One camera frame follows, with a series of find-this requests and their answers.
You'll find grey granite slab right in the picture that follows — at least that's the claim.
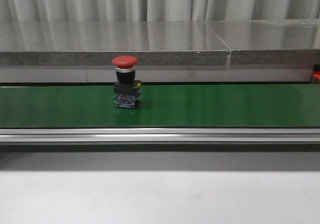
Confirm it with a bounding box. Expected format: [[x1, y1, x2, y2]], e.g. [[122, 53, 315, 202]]
[[204, 19, 320, 65]]

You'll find red mushroom push button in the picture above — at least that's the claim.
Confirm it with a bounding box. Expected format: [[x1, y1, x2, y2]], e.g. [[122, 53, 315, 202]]
[[112, 55, 141, 109]]

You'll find aluminium conveyor frame rail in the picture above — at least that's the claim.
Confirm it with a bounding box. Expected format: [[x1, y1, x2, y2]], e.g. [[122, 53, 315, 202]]
[[0, 128, 320, 143]]

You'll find grey granite slab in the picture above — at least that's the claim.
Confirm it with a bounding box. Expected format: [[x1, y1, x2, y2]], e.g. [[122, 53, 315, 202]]
[[204, 19, 320, 65], [0, 21, 228, 66]]

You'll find grey granite slab left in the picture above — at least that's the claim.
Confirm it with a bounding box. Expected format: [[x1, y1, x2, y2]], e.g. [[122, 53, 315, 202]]
[[0, 21, 228, 66]]

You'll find red plastic tray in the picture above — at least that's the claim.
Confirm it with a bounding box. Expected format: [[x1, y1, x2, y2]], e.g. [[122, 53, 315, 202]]
[[311, 70, 320, 84]]

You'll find green conveyor belt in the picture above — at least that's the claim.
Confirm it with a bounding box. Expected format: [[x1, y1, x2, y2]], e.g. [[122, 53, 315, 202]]
[[0, 84, 320, 128]]

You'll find grey curtain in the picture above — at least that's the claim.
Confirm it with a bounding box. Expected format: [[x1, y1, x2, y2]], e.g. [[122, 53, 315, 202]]
[[0, 0, 320, 21]]

